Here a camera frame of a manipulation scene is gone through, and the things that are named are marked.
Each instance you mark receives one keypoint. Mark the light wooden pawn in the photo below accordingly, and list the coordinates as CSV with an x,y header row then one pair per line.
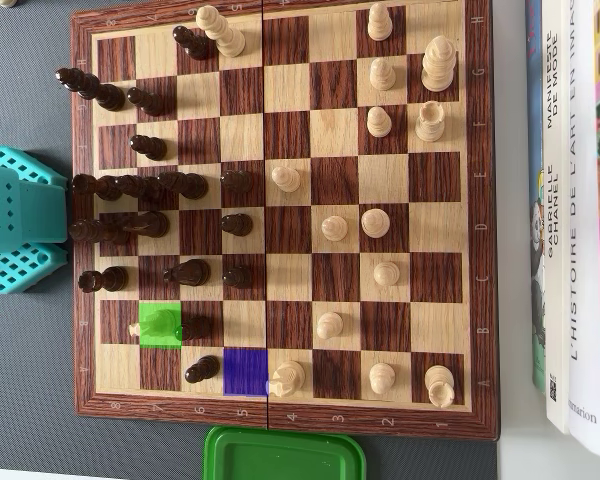
x,y
382,378
386,274
286,180
382,75
379,124
329,326
380,25
335,228

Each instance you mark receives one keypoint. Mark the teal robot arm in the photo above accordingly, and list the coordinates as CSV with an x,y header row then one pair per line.
x,y
30,215

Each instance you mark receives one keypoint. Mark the dark wooden rook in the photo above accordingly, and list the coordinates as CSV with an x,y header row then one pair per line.
x,y
87,185
110,279

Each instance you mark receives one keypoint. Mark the wooden chessboard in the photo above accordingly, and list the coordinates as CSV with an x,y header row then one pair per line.
x,y
287,85

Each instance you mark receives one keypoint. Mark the white Gabrielle Chanel book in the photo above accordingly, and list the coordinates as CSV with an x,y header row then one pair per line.
x,y
555,150

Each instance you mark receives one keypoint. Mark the light wooden queen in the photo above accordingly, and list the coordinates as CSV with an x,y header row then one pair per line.
x,y
227,42

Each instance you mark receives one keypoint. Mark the blue illustrated book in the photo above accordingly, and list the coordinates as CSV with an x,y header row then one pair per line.
x,y
536,250

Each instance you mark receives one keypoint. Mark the dark wooden king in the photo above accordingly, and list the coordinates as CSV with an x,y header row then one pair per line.
x,y
107,97

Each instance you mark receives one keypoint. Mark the light captured chess piece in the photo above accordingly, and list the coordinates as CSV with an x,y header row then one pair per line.
x,y
6,3

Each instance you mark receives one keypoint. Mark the light wooden king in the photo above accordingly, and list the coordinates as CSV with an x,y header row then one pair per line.
x,y
439,65

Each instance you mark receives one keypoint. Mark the green plastic container lid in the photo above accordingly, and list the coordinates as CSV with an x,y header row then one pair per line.
x,y
280,457

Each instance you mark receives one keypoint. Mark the dark wooden queen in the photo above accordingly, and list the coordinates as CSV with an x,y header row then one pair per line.
x,y
87,231

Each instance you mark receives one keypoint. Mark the light wooden knight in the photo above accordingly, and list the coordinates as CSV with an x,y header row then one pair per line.
x,y
157,325
290,375

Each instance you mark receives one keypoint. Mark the dark wooden pawn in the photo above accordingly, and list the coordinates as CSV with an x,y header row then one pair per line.
x,y
202,370
197,47
238,277
197,328
152,148
237,225
150,103
237,182

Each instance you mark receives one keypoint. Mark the light wooden rook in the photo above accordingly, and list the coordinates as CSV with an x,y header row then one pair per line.
x,y
430,125
439,382

